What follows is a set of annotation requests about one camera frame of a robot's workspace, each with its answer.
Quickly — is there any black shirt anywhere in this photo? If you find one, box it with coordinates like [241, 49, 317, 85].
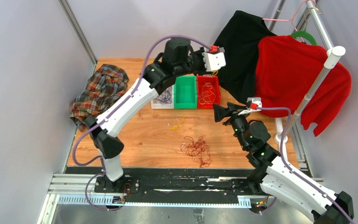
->
[214, 10, 275, 104]

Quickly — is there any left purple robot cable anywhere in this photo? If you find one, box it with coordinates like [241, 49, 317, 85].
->
[72, 35, 220, 212]

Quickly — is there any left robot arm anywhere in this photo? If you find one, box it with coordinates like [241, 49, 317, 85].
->
[86, 35, 213, 193]

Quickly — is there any aluminium frame post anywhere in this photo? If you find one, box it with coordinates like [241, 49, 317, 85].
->
[58, 0, 98, 66]

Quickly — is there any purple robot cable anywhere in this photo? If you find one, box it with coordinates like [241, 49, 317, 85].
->
[253, 105, 356, 224]
[72, 35, 220, 212]

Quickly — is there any green hanger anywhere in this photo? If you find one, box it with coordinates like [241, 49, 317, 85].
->
[290, 30, 318, 46]

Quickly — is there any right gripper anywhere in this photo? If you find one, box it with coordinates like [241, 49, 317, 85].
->
[213, 102, 251, 150]

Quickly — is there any yellow cable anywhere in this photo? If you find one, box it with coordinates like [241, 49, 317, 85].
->
[170, 70, 219, 135]

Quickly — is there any plaid flannel shirt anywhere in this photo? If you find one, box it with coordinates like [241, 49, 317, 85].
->
[69, 64, 129, 132]

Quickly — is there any red sweater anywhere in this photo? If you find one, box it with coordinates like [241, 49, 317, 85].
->
[255, 35, 351, 136]

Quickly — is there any white clothes rack pole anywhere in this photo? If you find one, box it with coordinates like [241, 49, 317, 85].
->
[279, 46, 346, 142]

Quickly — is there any pink hanger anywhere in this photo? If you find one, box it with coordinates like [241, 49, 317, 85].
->
[262, 0, 322, 44]

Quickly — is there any red cable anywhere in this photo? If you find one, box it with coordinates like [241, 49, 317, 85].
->
[180, 135, 213, 169]

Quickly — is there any green plastic bin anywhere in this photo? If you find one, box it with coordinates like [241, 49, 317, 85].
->
[174, 76, 197, 109]

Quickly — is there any white plastic bin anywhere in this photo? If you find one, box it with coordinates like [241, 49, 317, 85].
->
[151, 85, 174, 109]

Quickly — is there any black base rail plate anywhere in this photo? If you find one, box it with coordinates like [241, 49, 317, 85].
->
[93, 168, 268, 204]

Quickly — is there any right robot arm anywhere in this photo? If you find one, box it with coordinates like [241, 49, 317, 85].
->
[213, 103, 354, 224]

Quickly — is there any red plastic bin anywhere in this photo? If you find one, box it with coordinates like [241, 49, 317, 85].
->
[196, 76, 221, 109]

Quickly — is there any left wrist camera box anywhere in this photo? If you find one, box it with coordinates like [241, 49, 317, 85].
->
[202, 52, 226, 72]

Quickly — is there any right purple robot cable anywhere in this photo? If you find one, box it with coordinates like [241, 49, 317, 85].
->
[253, 105, 356, 224]

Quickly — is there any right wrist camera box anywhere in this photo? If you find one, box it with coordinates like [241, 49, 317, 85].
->
[238, 97, 262, 115]

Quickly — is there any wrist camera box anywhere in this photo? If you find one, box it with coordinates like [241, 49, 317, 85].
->
[238, 97, 262, 115]
[202, 52, 226, 72]

